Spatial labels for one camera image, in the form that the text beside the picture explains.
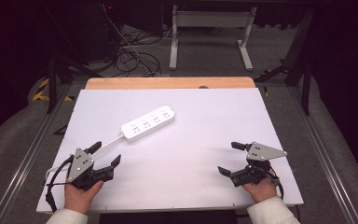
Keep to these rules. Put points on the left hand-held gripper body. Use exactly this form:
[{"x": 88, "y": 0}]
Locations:
[{"x": 80, "y": 165}]

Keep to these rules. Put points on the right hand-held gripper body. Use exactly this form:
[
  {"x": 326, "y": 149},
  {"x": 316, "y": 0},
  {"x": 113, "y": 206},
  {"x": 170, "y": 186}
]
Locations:
[{"x": 261, "y": 152}]

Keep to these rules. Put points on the person's left hand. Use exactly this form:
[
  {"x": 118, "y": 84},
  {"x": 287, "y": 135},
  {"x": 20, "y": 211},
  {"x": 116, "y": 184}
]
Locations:
[{"x": 79, "y": 199}]

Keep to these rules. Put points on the person's right hand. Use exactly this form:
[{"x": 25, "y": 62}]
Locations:
[{"x": 261, "y": 190}]

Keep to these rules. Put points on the white board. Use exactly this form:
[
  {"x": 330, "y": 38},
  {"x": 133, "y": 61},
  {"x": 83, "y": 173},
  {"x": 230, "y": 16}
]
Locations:
[{"x": 183, "y": 155}]

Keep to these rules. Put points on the white power strip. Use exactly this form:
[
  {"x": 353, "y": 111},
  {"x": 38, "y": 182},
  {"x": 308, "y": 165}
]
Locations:
[{"x": 148, "y": 123}]

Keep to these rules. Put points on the yellow black hazard tape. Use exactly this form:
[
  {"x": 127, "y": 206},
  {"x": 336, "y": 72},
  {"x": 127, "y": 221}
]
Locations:
[{"x": 43, "y": 91}]

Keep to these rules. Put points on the black metal stand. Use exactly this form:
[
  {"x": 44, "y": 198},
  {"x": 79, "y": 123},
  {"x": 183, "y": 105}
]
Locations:
[
  {"x": 54, "y": 81},
  {"x": 301, "y": 71}
]

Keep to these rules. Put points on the wooden table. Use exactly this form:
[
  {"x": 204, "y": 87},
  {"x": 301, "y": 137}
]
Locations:
[{"x": 167, "y": 83}]

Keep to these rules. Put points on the aluminium floor rail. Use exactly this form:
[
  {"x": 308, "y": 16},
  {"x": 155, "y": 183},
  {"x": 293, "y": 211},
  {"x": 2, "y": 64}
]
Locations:
[
  {"x": 21, "y": 161},
  {"x": 323, "y": 155}
]

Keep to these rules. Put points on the white metal stand frame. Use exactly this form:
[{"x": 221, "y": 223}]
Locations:
[{"x": 211, "y": 20}]

